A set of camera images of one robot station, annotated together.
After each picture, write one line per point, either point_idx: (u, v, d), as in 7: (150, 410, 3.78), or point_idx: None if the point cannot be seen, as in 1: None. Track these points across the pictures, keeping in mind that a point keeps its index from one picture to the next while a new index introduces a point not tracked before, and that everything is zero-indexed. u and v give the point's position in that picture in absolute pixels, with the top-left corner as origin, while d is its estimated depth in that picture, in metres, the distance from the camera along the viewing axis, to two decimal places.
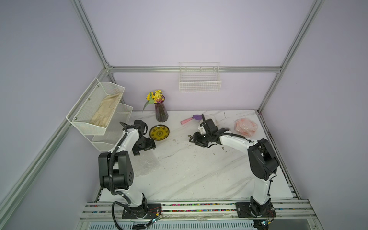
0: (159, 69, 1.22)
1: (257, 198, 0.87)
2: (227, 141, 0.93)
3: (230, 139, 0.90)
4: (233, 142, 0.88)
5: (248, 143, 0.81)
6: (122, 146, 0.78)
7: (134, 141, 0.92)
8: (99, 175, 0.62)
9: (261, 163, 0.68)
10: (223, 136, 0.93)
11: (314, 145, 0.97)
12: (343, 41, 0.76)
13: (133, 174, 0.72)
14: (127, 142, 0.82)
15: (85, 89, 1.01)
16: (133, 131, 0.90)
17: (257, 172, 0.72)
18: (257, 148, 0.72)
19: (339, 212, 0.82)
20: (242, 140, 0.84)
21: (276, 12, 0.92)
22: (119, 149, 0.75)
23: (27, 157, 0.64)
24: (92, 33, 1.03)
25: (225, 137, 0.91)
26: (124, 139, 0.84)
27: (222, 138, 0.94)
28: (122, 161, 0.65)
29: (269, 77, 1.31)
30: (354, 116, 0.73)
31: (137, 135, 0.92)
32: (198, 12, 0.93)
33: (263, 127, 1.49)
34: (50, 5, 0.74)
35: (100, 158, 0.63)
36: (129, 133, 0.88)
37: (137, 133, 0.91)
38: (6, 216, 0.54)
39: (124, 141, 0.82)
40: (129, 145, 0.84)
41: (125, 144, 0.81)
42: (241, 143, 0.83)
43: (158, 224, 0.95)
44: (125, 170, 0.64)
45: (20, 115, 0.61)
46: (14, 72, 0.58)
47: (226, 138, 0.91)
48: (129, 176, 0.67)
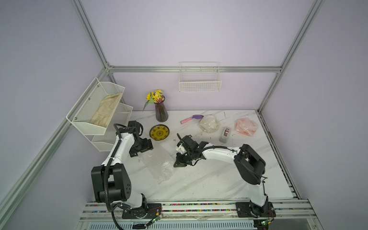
0: (159, 69, 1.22)
1: (256, 200, 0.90)
2: (210, 154, 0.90)
3: (212, 152, 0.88)
4: (216, 155, 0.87)
5: (233, 152, 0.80)
6: (118, 157, 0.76)
7: (129, 146, 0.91)
8: (94, 190, 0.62)
9: (249, 170, 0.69)
10: (204, 150, 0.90)
11: (314, 145, 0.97)
12: (343, 41, 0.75)
13: (130, 185, 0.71)
14: (122, 151, 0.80)
15: (85, 89, 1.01)
16: (128, 136, 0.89)
17: (246, 177, 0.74)
18: (241, 157, 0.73)
19: (339, 212, 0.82)
20: (225, 150, 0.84)
21: (276, 12, 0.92)
22: (113, 161, 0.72)
23: (27, 157, 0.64)
24: (92, 33, 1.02)
25: (208, 152, 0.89)
26: (119, 148, 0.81)
27: (204, 153, 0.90)
28: (117, 174, 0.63)
29: (269, 77, 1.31)
30: (354, 116, 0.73)
31: (131, 141, 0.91)
32: (198, 12, 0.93)
33: (263, 127, 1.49)
34: (50, 5, 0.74)
35: (93, 173, 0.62)
36: (124, 140, 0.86)
37: (131, 138, 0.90)
38: (6, 216, 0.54)
39: (119, 151, 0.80)
40: (124, 153, 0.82)
41: (120, 154, 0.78)
42: (224, 154, 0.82)
43: (158, 224, 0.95)
44: (121, 183, 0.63)
45: (20, 115, 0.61)
46: (14, 72, 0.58)
47: (209, 153, 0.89)
48: (126, 188, 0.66)
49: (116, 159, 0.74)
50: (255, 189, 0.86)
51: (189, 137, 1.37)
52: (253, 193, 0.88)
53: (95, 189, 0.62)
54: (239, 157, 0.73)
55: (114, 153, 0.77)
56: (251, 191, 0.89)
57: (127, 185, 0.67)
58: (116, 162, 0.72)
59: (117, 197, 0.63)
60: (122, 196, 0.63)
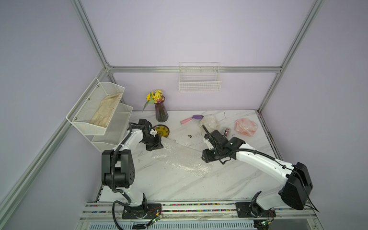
0: (159, 69, 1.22)
1: (261, 203, 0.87)
2: (248, 159, 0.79)
3: (252, 158, 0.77)
4: (257, 163, 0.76)
5: (283, 169, 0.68)
6: (126, 144, 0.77)
7: (137, 141, 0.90)
8: (101, 172, 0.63)
9: (299, 196, 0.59)
10: (242, 152, 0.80)
11: (313, 145, 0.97)
12: (344, 41, 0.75)
13: (134, 174, 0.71)
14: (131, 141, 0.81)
15: (85, 89, 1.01)
16: (138, 132, 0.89)
17: (288, 200, 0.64)
18: (295, 178, 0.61)
19: (339, 212, 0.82)
20: (273, 163, 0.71)
21: (277, 13, 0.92)
22: (121, 147, 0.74)
23: (28, 157, 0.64)
24: (92, 33, 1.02)
25: (247, 156, 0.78)
26: (128, 138, 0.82)
27: (240, 154, 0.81)
28: (124, 158, 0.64)
29: (269, 78, 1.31)
30: (354, 116, 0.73)
31: (139, 136, 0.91)
32: (198, 11, 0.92)
33: (263, 127, 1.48)
34: (50, 5, 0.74)
35: (103, 155, 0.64)
36: (133, 133, 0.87)
37: (140, 134, 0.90)
38: (5, 217, 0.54)
39: (128, 140, 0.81)
40: (132, 143, 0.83)
41: (129, 143, 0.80)
42: (272, 168, 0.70)
43: (158, 224, 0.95)
44: (127, 168, 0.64)
45: (20, 114, 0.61)
46: (13, 72, 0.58)
47: (247, 156, 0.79)
48: (131, 174, 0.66)
49: (125, 146, 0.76)
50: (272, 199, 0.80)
51: (189, 137, 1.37)
52: (267, 201, 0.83)
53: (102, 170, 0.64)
54: (293, 178, 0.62)
55: (124, 141, 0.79)
56: (266, 199, 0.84)
57: (132, 173, 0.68)
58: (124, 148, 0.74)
59: (121, 182, 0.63)
60: (126, 181, 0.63)
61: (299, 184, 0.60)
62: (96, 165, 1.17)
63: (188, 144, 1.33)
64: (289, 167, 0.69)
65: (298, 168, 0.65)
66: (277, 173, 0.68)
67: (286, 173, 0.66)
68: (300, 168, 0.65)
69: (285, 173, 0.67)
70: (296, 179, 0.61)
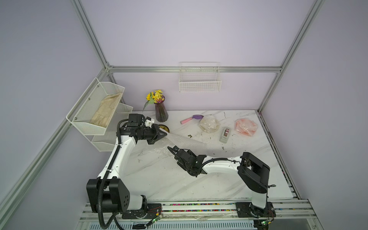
0: (159, 69, 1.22)
1: (258, 204, 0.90)
2: (211, 168, 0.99)
3: (212, 166, 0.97)
4: (219, 167, 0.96)
5: (235, 164, 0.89)
6: (115, 168, 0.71)
7: (132, 148, 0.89)
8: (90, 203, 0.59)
9: (256, 180, 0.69)
10: (204, 166, 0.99)
11: (313, 145, 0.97)
12: (343, 41, 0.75)
13: (128, 196, 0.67)
14: (120, 162, 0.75)
15: (85, 89, 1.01)
16: (128, 140, 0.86)
17: (254, 188, 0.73)
18: (245, 168, 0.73)
19: (339, 212, 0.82)
20: (226, 162, 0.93)
21: (277, 13, 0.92)
22: (109, 174, 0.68)
23: (28, 157, 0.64)
24: (92, 33, 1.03)
25: (209, 166, 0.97)
26: (117, 158, 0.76)
27: (205, 168, 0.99)
28: (113, 189, 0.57)
29: (269, 78, 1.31)
30: (354, 116, 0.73)
31: (133, 143, 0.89)
32: (198, 12, 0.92)
33: (263, 127, 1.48)
34: (51, 5, 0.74)
35: (88, 186, 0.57)
36: (123, 146, 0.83)
37: (132, 142, 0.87)
38: (6, 216, 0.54)
39: (116, 162, 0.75)
40: (122, 162, 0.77)
41: (117, 165, 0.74)
42: (228, 166, 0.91)
43: (158, 224, 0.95)
44: (118, 198, 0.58)
45: (20, 114, 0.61)
46: (13, 71, 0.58)
47: (209, 166, 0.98)
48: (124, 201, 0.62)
49: (113, 172, 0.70)
50: (259, 195, 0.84)
51: (189, 137, 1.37)
52: (258, 198, 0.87)
53: (91, 201, 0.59)
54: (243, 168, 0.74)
55: (111, 164, 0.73)
56: (255, 196, 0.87)
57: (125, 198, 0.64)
58: (113, 175, 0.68)
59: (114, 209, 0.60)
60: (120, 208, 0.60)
61: (249, 172, 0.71)
62: (96, 165, 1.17)
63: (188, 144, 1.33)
64: (238, 160, 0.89)
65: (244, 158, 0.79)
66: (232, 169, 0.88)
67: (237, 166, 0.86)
68: (247, 157, 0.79)
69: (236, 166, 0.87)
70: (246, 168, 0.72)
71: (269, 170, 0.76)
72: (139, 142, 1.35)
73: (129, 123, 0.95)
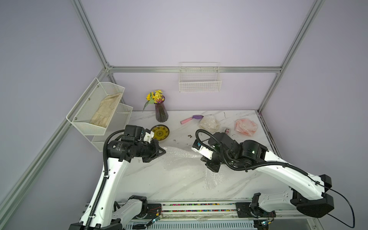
0: (159, 69, 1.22)
1: (265, 208, 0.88)
2: (274, 172, 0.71)
3: (280, 172, 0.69)
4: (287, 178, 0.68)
5: (316, 186, 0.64)
6: (99, 212, 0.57)
7: (123, 173, 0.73)
8: None
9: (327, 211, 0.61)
10: (270, 166, 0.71)
11: (313, 145, 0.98)
12: (344, 41, 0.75)
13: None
14: (106, 201, 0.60)
15: (85, 89, 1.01)
16: (117, 167, 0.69)
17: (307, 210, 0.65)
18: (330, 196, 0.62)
19: (339, 212, 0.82)
20: (306, 178, 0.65)
21: (277, 13, 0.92)
22: (92, 221, 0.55)
23: (27, 158, 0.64)
24: (92, 33, 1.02)
25: (274, 169, 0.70)
26: (102, 196, 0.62)
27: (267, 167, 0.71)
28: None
29: (269, 78, 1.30)
30: (355, 116, 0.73)
31: (125, 166, 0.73)
32: (198, 12, 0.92)
33: (263, 127, 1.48)
34: (50, 4, 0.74)
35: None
36: (110, 177, 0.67)
37: (123, 165, 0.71)
38: (6, 217, 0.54)
39: (100, 202, 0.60)
40: (109, 199, 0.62)
41: (103, 205, 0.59)
42: (306, 186, 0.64)
43: (158, 224, 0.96)
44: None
45: (20, 115, 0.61)
46: (14, 71, 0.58)
47: (275, 170, 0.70)
48: None
49: (97, 217, 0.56)
50: (276, 203, 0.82)
51: (189, 137, 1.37)
52: (270, 204, 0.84)
53: None
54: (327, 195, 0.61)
55: (95, 206, 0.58)
56: (270, 202, 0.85)
57: None
58: (97, 223, 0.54)
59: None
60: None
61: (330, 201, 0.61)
62: (96, 165, 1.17)
63: (188, 144, 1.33)
64: (322, 183, 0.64)
65: (326, 180, 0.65)
66: (312, 190, 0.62)
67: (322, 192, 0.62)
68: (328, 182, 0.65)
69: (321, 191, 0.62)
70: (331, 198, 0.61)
71: None
72: None
73: (125, 136, 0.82)
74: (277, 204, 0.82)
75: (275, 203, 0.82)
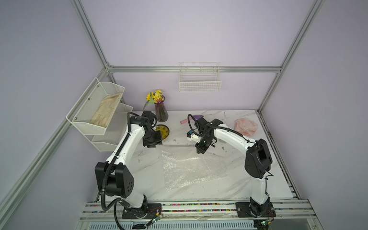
0: (159, 69, 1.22)
1: (256, 198, 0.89)
2: (223, 136, 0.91)
3: (225, 134, 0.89)
4: (229, 138, 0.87)
5: (247, 143, 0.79)
6: (122, 155, 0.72)
7: (141, 138, 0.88)
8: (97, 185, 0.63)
9: (256, 164, 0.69)
10: (218, 130, 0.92)
11: (313, 145, 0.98)
12: (343, 41, 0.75)
13: (133, 183, 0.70)
14: (127, 149, 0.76)
15: (85, 89, 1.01)
16: (138, 129, 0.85)
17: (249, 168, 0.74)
18: (256, 150, 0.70)
19: (339, 212, 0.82)
20: (239, 138, 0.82)
21: (277, 12, 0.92)
22: (116, 160, 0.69)
23: (27, 158, 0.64)
24: (92, 33, 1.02)
25: (221, 132, 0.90)
26: (125, 145, 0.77)
27: (216, 132, 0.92)
28: (118, 175, 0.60)
29: (269, 77, 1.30)
30: (354, 116, 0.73)
31: (142, 134, 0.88)
32: (197, 11, 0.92)
33: (263, 127, 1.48)
34: (50, 4, 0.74)
35: (96, 168, 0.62)
36: (132, 134, 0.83)
37: (141, 132, 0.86)
38: (6, 216, 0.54)
39: (124, 149, 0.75)
40: (130, 150, 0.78)
41: (124, 152, 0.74)
42: (239, 143, 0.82)
43: (158, 224, 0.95)
44: (122, 183, 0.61)
45: (20, 115, 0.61)
46: (14, 71, 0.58)
47: (221, 133, 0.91)
48: (128, 186, 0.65)
49: (120, 158, 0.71)
50: (257, 186, 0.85)
51: None
52: (255, 189, 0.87)
53: (99, 183, 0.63)
54: (252, 149, 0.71)
55: (120, 150, 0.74)
56: (254, 187, 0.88)
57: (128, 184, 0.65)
58: (120, 162, 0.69)
59: (117, 193, 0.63)
60: (123, 193, 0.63)
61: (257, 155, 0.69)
62: None
63: (188, 144, 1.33)
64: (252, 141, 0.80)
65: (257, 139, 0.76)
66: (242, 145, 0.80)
67: (248, 145, 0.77)
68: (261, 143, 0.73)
69: (247, 145, 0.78)
70: (256, 150, 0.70)
71: (271, 163, 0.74)
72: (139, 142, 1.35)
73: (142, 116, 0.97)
74: (256, 185, 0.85)
75: (256, 186, 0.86)
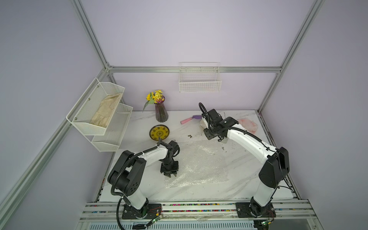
0: (159, 69, 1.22)
1: (260, 201, 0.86)
2: (238, 138, 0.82)
3: (241, 137, 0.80)
4: (245, 142, 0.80)
5: (266, 150, 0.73)
6: (146, 156, 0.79)
7: (159, 156, 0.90)
8: (111, 169, 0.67)
9: (275, 172, 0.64)
10: (233, 131, 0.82)
11: (313, 145, 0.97)
12: (344, 41, 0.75)
13: (137, 186, 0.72)
14: (152, 154, 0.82)
15: (85, 89, 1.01)
16: (163, 149, 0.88)
17: (264, 174, 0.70)
18: (275, 159, 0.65)
19: (339, 212, 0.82)
20: (258, 144, 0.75)
21: (277, 12, 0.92)
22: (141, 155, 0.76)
23: (28, 157, 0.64)
24: (92, 33, 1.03)
25: (236, 134, 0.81)
26: (152, 150, 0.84)
27: (230, 132, 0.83)
28: (135, 168, 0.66)
29: (269, 77, 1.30)
30: (354, 116, 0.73)
31: (163, 154, 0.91)
32: (198, 11, 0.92)
33: (263, 127, 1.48)
34: (51, 5, 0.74)
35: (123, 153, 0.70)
36: (159, 147, 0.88)
37: (164, 152, 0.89)
38: (5, 217, 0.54)
39: (150, 151, 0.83)
40: (153, 156, 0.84)
41: (149, 154, 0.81)
42: (257, 149, 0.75)
43: (158, 224, 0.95)
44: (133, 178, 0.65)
45: (21, 114, 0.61)
46: (14, 72, 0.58)
47: (236, 135, 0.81)
48: (132, 186, 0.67)
49: (143, 156, 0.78)
50: (264, 191, 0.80)
51: (189, 137, 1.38)
52: (260, 194, 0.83)
53: (114, 167, 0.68)
54: (272, 157, 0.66)
55: (146, 151, 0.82)
56: (259, 191, 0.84)
57: (134, 185, 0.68)
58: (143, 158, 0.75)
59: (121, 188, 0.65)
60: (125, 190, 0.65)
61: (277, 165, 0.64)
62: (97, 165, 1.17)
63: (188, 144, 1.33)
64: (272, 149, 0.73)
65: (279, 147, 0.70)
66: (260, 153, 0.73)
67: (268, 154, 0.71)
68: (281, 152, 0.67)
69: (267, 154, 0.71)
70: (275, 159, 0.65)
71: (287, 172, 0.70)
72: (139, 142, 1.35)
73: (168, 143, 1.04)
74: (262, 189, 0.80)
75: (263, 191, 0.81)
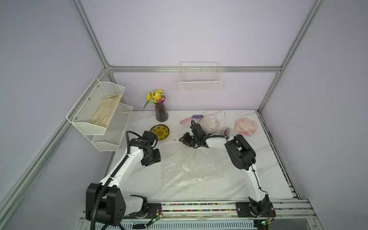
0: (159, 69, 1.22)
1: (252, 195, 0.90)
2: (212, 143, 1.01)
3: (212, 140, 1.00)
4: (215, 142, 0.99)
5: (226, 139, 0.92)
6: (118, 178, 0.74)
7: (136, 161, 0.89)
8: (86, 210, 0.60)
9: (235, 154, 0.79)
10: (208, 139, 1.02)
11: (314, 145, 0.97)
12: (344, 41, 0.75)
13: (124, 209, 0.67)
14: (123, 171, 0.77)
15: (84, 89, 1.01)
16: (137, 152, 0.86)
17: (234, 161, 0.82)
18: (231, 143, 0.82)
19: (339, 212, 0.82)
20: (221, 138, 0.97)
21: (276, 13, 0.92)
22: (111, 182, 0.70)
23: (27, 157, 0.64)
24: (92, 33, 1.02)
25: (210, 140, 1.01)
26: (121, 166, 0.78)
27: (207, 142, 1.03)
28: (110, 198, 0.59)
29: (269, 77, 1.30)
30: (354, 116, 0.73)
31: (140, 156, 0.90)
32: (197, 11, 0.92)
33: (263, 127, 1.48)
34: (50, 5, 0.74)
35: (89, 190, 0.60)
36: (132, 156, 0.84)
37: (139, 154, 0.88)
38: (5, 218, 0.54)
39: (120, 170, 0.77)
40: (126, 172, 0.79)
41: (120, 173, 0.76)
42: (221, 141, 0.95)
43: (158, 224, 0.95)
44: (114, 209, 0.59)
45: (20, 114, 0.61)
46: (13, 72, 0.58)
47: (210, 140, 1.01)
48: (118, 213, 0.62)
49: (115, 180, 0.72)
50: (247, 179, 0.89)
51: None
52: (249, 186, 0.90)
53: (87, 207, 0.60)
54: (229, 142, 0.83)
55: (115, 172, 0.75)
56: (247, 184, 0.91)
57: (119, 211, 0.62)
58: (114, 184, 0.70)
59: (106, 221, 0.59)
60: (112, 222, 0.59)
61: (233, 146, 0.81)
62: (97, 165, 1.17)
63: None
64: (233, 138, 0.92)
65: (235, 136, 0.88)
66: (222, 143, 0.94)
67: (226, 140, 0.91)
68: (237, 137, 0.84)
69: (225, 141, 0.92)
70: (231, 142, 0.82)
71: (255, 155, 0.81)
72: None
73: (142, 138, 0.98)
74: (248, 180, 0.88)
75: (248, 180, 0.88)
